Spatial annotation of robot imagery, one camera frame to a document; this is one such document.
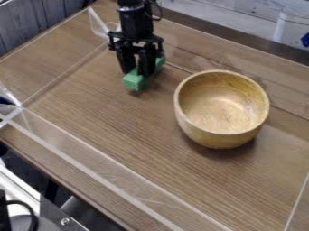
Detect grey metal bracket with screw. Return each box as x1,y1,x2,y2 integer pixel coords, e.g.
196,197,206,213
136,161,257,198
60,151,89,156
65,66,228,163
37,196,89,231

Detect brown wooden bowl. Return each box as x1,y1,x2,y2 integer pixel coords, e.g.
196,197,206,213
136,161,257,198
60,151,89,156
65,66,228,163
174,69,270,149

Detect clear acrylic corner bracket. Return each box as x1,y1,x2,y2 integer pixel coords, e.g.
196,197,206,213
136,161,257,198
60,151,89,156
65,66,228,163
87,7,120,39

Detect clear acrylic front barrier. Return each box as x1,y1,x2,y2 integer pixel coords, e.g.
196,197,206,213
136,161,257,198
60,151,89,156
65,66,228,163
0,83,231,231

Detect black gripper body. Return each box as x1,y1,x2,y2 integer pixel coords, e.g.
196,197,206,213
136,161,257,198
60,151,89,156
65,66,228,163
107,31,164,52

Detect green rectangular block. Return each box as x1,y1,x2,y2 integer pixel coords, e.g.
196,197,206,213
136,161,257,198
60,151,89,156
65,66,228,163
121,57,166,92

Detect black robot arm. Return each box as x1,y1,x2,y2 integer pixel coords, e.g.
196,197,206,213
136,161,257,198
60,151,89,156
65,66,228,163
107,0,164,77

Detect white container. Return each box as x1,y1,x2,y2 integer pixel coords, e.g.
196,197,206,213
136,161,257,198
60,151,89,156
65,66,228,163
273,8,309,51

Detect black cable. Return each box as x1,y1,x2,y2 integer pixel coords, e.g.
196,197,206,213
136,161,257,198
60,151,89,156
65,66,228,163
0,199,40,231

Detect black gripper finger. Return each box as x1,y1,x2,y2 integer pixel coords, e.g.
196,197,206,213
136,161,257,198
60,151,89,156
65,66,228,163
116,45,136,74
139,44,156,77

